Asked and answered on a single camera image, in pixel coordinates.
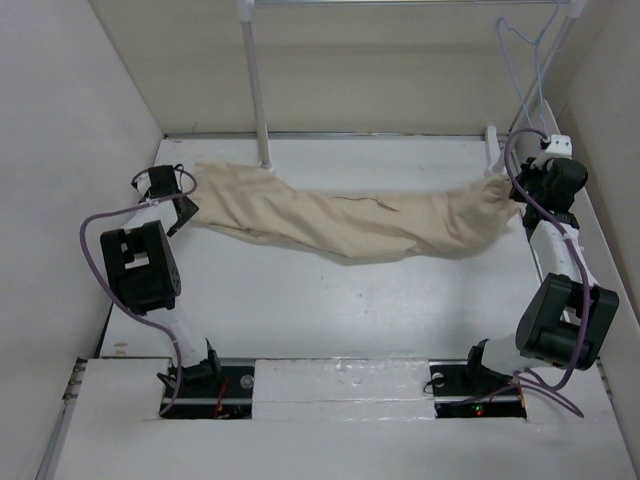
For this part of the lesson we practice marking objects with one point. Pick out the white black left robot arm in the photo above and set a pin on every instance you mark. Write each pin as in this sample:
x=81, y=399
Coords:
x=143, y=274

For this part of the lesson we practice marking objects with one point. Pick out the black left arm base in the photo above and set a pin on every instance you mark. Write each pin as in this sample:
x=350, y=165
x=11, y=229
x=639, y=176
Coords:
x=229, y=399

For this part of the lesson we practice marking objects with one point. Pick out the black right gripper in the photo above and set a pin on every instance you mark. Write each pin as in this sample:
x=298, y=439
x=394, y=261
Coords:
x=528, y=171

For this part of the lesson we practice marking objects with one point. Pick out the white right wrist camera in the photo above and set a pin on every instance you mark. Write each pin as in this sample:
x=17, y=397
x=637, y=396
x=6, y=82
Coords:
x=556, y=146

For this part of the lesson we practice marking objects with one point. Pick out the beige trousers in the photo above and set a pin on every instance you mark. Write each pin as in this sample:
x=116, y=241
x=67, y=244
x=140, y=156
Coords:
x=255, y=206

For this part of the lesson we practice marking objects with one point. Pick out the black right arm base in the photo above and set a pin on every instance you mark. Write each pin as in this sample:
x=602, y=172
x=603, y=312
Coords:
x=463, y=392

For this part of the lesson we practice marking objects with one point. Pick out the white clothes rack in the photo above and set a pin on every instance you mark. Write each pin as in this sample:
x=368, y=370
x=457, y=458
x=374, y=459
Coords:
x=245, y=13

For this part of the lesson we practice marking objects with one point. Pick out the light blue wire hanger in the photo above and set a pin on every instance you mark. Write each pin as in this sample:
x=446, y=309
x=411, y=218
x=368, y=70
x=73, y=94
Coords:
x=523, y=49

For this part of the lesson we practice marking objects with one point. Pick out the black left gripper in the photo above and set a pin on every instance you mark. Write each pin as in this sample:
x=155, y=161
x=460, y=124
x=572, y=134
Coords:
x=191, y=210

